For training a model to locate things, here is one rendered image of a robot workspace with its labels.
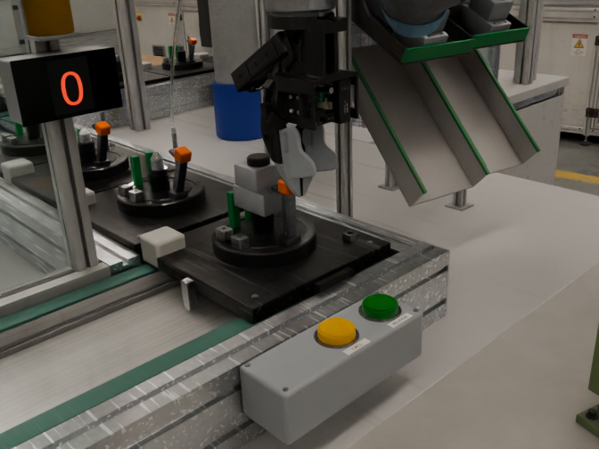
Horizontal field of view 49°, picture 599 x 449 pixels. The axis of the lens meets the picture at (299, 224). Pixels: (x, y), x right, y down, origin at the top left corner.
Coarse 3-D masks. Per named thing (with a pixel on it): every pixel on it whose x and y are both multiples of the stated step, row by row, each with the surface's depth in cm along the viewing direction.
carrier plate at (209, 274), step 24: (312, 216) 97; (192, 240) 91; (336, 240) 89; (360, 240) 89; (168, 264) 85; (192, 264) 84; (216, 264) 84; (312, 264) 83; (336, 264) 83; (360, 264) 85; (216, 288) 78; (240, 288) 78; (264, 288) 77; (288, 288) 77; (312, 288) 79; (240, 312) 75; (264, 312) 74
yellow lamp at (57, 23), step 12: (24, 0) 70; (36, 0) 70; (48, 0) 70; (60, 0) 71; (24, 12) 71; (36, 12) 70; (48, 12) 70; (60, 12) 71; (36, 24) 71; (48, 24) 71; (60, 24) 71; (72, 24) 73; (36, 36) 72
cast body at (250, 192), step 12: (252, 156) 84; (264, 156) 84; (240, 168) 84; (252, 168) 82; (264, 168) 82; (276, 168) 84; (240, 180) 85; (252, 180) 82; (264, 180) 83; (276, 180) 84; (240, 192) 85; (252, 192) 83; (264, 192) 83; (276, 192) 83; (240, 204) 86; (252, 204) 84; (264, 204) 82; (276, 204) 84; (264, 216) 83
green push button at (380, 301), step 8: (368, 296) 74; (376, 296) 74; (384, 296) 74; (368, 304) 73; (376, 304) 73; (384, 304) 72; (392, 304) 72; (368, 312) 72; (376, 312) 71; (384, 312) 71; (392, 312) 72
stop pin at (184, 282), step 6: (186, 282) 80; (192, 282) 81; (186, 288) 80; (192, 288) 81; (186, 294) 81; (192, 294) 81; (186, 300) 81; (192, 300) 81; (186, 306) 82; (192, 306) 82
